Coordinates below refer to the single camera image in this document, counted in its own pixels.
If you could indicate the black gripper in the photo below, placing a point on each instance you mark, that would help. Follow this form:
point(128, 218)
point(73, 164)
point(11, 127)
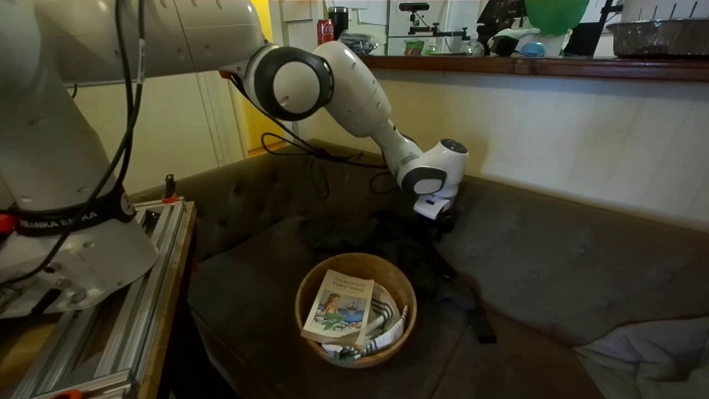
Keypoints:
point(434, 222)

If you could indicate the dark grey blanket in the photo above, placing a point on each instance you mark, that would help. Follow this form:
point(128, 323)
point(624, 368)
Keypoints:
point(400, 246)

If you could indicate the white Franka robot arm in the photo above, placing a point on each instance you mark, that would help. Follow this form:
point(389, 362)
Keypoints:
point(346, 90)

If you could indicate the light grey blanket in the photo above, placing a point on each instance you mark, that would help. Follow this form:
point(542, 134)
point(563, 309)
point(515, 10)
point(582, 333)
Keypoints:
point(649, 357)

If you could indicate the paperback book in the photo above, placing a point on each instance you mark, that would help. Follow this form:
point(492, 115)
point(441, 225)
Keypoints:
point(340, 306)

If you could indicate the brown tufted sofa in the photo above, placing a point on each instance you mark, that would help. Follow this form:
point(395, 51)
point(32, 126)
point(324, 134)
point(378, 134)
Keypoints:
point(562, 273)

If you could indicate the round wooden bowl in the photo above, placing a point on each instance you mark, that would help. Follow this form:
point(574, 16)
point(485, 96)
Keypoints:
point(311, 296)

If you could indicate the small green cup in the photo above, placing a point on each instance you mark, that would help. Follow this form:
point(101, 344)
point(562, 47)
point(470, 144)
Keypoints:
point(416, 47)

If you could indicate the grey rounded container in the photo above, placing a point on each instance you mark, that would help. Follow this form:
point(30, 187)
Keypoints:
point(361, 45)

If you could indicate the small blue object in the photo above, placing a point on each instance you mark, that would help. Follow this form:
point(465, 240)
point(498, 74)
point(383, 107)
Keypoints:
point(532, 50)

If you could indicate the dark wooden counter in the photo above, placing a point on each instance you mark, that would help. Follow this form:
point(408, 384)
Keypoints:
point(562, 68)

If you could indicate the yellow door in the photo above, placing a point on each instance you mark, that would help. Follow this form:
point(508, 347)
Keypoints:
point(251, 129)

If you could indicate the black bulky object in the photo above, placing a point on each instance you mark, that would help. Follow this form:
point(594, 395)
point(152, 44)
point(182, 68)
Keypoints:
point(502, 24)

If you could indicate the red can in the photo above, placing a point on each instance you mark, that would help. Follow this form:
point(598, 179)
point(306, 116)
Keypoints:
point(327, 34)

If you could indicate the black tall cup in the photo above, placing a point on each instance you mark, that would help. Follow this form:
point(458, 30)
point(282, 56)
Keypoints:
point(340, 24)

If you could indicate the black angled stand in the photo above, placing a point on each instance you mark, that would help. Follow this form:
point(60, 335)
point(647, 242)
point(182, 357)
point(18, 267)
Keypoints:
point(585, 38)

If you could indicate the green balloon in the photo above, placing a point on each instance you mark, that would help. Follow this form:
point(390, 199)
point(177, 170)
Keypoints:
point(555, 14)

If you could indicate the black orange clamp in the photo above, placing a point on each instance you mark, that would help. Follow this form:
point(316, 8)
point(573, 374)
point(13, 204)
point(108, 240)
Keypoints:
point(169, 192)

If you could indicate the black camera on stand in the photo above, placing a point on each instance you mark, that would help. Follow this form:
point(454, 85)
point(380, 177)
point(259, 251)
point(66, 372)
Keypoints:
point(434, 31)

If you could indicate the aluminium frame robot table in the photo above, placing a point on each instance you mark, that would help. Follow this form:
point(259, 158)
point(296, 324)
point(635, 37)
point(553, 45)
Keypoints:
point(133, 333)

